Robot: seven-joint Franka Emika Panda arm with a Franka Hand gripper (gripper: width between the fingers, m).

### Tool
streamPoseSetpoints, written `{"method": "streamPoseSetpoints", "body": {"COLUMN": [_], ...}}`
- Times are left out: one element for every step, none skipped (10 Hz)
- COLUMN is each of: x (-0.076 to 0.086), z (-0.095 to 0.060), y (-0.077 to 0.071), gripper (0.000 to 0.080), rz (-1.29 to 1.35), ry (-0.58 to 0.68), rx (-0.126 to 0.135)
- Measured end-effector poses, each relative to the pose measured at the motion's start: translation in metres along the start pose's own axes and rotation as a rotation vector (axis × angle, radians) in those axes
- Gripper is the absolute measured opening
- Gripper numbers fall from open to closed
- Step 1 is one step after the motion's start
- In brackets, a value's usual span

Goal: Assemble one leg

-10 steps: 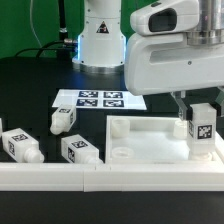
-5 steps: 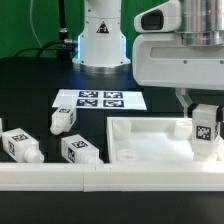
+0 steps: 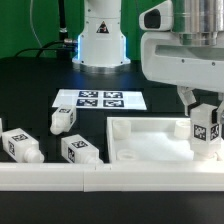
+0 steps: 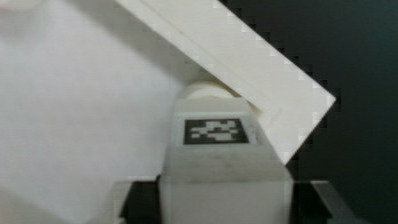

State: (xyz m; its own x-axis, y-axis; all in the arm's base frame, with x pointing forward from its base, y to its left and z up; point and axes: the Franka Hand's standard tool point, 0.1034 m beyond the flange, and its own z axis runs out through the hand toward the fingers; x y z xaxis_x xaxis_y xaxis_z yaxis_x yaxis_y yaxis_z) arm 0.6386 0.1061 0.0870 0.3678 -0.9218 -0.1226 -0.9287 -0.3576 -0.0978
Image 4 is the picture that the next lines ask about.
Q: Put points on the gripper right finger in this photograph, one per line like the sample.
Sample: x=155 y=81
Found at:
x=319 y=206

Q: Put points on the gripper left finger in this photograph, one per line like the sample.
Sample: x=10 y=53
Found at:
x=136 y=202

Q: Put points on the white table leg with tag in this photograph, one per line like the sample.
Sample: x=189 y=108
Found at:
x=225 y=183

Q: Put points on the white square table top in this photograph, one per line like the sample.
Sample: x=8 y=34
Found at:
x=100 y=57

